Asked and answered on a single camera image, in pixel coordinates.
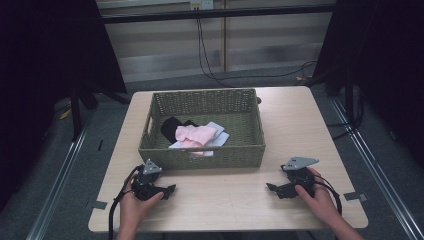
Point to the person's right hand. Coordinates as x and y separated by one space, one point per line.
320 203

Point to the pale blue sock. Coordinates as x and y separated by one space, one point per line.
220 136

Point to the grey tape piece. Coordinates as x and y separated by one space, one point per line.
99 205
355 196

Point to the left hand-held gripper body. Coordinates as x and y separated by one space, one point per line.
146 190

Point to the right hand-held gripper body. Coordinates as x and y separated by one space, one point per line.
298 178

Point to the pink sock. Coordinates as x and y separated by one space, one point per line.
195 133

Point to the green woven basket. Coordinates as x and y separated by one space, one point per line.
203 161

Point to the person's left hand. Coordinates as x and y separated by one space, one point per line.
133 210

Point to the metal floor rail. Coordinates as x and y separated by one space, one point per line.
376 173
56 190

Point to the black sock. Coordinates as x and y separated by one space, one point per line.
169 128

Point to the dark curtain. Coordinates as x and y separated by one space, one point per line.
50 66
383 60

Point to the yellow floor scrap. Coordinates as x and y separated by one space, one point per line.
65 114

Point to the white wall socket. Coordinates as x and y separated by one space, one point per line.
201 4

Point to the black metal stand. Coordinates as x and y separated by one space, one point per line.
76 110
349 103

